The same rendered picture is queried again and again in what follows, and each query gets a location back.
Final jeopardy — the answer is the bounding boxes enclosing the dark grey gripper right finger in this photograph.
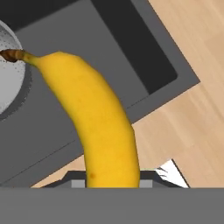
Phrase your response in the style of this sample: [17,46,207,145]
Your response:
[139,170,176,189]

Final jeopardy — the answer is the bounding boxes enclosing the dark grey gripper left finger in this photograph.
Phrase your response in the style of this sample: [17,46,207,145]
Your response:
[43,170,88,189]

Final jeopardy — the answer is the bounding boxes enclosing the yellow banana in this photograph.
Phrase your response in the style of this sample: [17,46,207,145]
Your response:
[0,49,142,189]

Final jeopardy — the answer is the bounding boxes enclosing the grey metal colander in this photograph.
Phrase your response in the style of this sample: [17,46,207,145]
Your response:
[0,19,33,121]

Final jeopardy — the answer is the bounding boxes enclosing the white paper with black print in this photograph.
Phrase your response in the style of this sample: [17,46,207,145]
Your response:
[156,158,191,189]

